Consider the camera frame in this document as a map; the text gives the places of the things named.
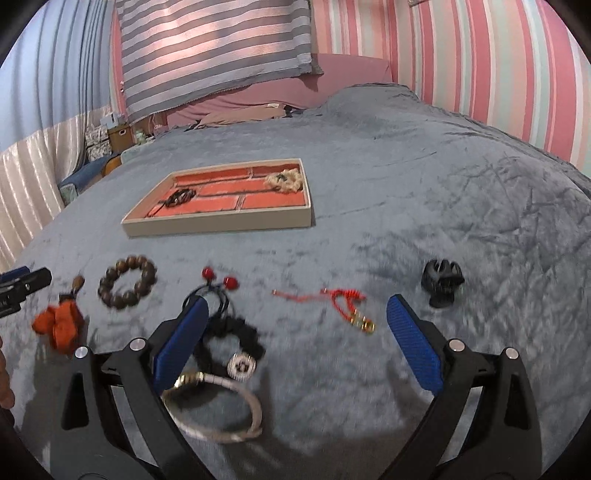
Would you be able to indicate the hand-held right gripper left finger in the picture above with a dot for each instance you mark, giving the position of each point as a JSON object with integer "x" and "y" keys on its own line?
{"x": 182, "y": 341}

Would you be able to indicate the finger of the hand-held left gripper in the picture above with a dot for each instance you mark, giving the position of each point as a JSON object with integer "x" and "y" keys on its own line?
{"x": 25, "y": 288}
{"x": 14, "y": 274}

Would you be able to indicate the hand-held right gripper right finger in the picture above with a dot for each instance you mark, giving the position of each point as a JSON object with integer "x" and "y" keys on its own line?
{"x": 415, "y": 346}

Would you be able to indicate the silver bangle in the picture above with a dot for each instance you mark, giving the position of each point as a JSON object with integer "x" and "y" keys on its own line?
{"x": 217, "y": 379}

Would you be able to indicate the beige jewelry tray red lining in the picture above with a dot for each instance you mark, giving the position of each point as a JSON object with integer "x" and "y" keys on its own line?
{"x": 221, "y": 225}

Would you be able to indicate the person's left hand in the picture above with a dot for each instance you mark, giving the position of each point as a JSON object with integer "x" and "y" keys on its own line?
{"x": 4, "y": 374}

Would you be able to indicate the white satin curtain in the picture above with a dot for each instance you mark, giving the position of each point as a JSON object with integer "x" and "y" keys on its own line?
{"x": 27, "y": 184}

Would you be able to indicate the blue cushion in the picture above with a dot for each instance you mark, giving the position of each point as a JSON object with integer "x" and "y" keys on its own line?
{"x": 85, "y": 171}

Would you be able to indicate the patterned storage box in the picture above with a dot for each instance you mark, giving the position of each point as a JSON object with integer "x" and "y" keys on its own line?
{"x": 97, "y": 141}

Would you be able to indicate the grey plush blanket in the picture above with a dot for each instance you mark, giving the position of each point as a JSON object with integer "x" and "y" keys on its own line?
{"x": 415, "y": 184}

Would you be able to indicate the brown box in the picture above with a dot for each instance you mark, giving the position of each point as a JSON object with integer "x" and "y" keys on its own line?
{"x": 121, "y": 138}

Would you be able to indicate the small green item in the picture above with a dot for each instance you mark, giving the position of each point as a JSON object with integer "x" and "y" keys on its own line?
{"x": 141, "y": 137}

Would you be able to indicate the blue striped curtain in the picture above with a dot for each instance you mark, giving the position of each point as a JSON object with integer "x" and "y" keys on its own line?
{"x": 55, "y": 60}

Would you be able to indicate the pink pillow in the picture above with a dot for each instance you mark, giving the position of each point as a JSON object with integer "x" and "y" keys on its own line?
{"x": 351, "y": 74}

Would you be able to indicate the grey pink striped cloth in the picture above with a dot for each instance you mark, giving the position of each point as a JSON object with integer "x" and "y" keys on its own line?
{"x": 207, "y": 46}

